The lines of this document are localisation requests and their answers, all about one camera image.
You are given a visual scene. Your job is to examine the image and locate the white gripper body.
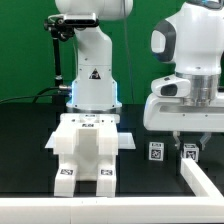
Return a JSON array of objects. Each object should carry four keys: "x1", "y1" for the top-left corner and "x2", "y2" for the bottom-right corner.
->
[{"x1": 143, "y1": 93, "x2": 224, "y2": 132}]

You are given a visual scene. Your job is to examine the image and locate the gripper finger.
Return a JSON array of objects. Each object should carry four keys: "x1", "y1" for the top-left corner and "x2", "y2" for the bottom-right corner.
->
[
  {"x1": 199, "y1": 132, "x2": 212, "y2": 150},
  {"x1": 173, "y1": 131, "x2": 181, "y2": 150}
]

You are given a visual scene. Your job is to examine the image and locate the white chair seat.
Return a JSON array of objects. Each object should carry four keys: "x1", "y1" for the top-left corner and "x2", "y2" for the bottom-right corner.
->
[{"x1": 53, "y1": 121, "x2": 118, "y2": 181}]

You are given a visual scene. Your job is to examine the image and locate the white chair back frame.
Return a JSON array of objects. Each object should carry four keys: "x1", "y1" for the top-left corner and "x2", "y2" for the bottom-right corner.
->
[{"x1": 57, "y1": 113, "x2": 120, "y2": 138}]

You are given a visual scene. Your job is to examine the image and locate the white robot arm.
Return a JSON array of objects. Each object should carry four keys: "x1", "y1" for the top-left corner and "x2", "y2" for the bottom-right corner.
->
[{"x1": 55, "y1": 0, "x2": 224, "y2": 134}]

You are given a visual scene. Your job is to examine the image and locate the white U-shaped fence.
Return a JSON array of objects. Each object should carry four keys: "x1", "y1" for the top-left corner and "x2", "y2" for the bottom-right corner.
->
[{"x1": 0, "y1": 159, "x2": 224, "y2": 224}]

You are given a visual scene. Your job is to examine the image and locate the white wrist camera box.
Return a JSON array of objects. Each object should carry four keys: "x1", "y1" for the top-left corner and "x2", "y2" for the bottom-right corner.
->
[{"x1": 151, "y1": 75, "x2": 191, "y2": 97}]

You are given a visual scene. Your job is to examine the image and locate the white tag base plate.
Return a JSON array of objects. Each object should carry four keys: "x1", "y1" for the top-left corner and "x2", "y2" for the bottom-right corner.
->
[{"x1": 45, "y1": 132, "x2": 136, "y2": 150}]

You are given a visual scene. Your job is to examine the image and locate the black cable on table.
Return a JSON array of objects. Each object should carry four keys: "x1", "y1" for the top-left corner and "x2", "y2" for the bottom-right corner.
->
[{"x1": 0, "y1": 85, "x2": 73, "y2": 106}]

